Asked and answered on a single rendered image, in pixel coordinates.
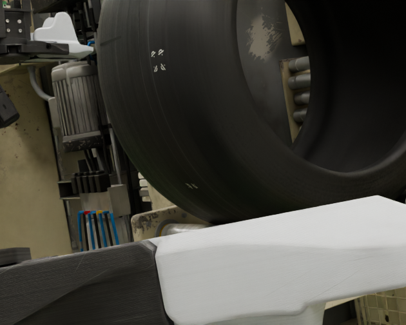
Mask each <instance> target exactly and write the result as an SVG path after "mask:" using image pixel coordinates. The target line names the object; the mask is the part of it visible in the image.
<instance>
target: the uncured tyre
mask: <svg viewBox="0 0 406 325"><path fill-rule="evenodd" d="M284 1H285V2H286V3H287V5H288V6H289V8H290V9H291V11H292V13H293V14H294V16H295V18H296V20H297V22H298V24H299V27H300V29H301V31H302V34H303V37H304V40H305V44H306V47H307V53H308V56H309V65H310V73H311V88H310V96H309V104H308V107H307V112H306V115H305V119H304V122H303V125H302V127H301V129H300V131H299V133H298V135H297V137H296V139H295V141H294V142H293V144H292V145H291V147H290V148H289V147H288V146H287V145H286V144H284V143H283V141H282V140H281V139H280V138H279V137H278V136H277V135H276V133H275V132H274V131H273V130H272V129H271V127H270V126H269V125H268V123H267V122H266V120H265V119H264V117H263V116H262V114H261V113H260V110H259V109H258V107H257V105H256V103H255V101H254V99H253V96H252V95H251V92H250V90H249V87H248V85H247V82H246V78H245V75H244V71H243V69H242V64H241V60H240V55H239V51H238V41H237V3H238V0H103V3H102V8H101V13H100V17H99V25H98V31H97V68H98V74H99V83H100V87H101V93H102V98H103V101H104V105H105V108H106V111H107V114H108V117H109V120H110V122H111V125H112V127H113V130H114V132H115V134H116V136H117V138H118V140H119V142H120V144H121V146H122V148H123V149H124V151H125V152H126V155H127V156H128V157H129V159H130V161H131V162H132V163H133V165H134V166H135V167H136V169H137V170H138V171H139V172H140V174H141V175H142V176H143V177H144V178H145V179H146V180H147V181H148V182H149V183H150V184H151V185H152V186H153V187H154V189H156V190H157V191H158V192H159V193H160V194H161V195H162V196H164V197H165V198H166V199H167V200H169V201H170V202H172V203H173V204H174V205H176V206H178V207H179V208H181V209H183V210H184V211H186V212H188V213H190V214H192V215H193V216H195V217H197V218H199V219H202V220H203V221H206V222H209V223H211V224H222V225H224V224H230V223H234V222H240V221H246V220H250V219H257V218H261V217H267V216H271V215H277V214H281V213H287V212H293V211H297V210H304V209H308V208H314V207H318V206H324V205H328V204H334V203H338V202H345V201H351V200H355V199H361V198H365V197H371V196H375V195H379V196H381V197H385V198H387V199H391V200H394V201H395V200H396V199H397V198H398V197H399V196H400V195H401V194H402V193H403V192H404V191H405V190H406V0H284ZM118 36H121V38H120V39H118V40H115V41H112V42H110V43H107V44H104V45H102V46H100V44H101V43H103V42H105V41H109V40H110V39H113V38H116V37H118ZM163 44H164V47H165V54H166V62H167V66H168V72H169V73H167V74H162V75H158V76H155V77H154V75H153V68H152V65H151V56H150V48H151V47H154V46H160V45H163ZM185 180H192V181H193V182H194V183H195V184H196V185H197V186H198V187H199V188H200V189H201V190H202V191H203V192H192V191H191V190H190V189H189V188H188V187H187V186H186V185H185V184H184V183H183V182H182V181H185Z"/></svg>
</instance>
